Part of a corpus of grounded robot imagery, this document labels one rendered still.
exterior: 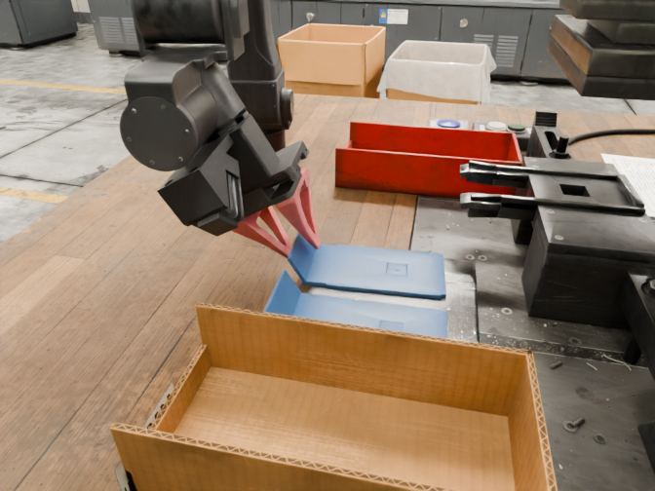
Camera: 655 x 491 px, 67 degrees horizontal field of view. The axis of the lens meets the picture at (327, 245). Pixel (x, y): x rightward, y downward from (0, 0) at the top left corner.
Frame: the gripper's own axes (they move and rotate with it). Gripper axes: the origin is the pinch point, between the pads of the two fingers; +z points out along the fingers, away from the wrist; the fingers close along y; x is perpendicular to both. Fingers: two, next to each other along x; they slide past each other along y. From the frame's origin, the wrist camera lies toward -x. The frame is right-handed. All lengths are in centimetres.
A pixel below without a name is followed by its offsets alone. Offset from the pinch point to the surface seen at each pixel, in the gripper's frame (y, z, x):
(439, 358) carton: 12.8, 4.6, -15.9
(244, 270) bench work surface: -7.5, 0.1, -0.4
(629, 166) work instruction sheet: 37, 26, 36
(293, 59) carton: -64, 10, 228
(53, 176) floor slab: -214, -5, 191
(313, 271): 0.9, 2.0, -2.6
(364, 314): 5.9, 4.6, -8.4
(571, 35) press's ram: 30.1, -5.6, 7.6
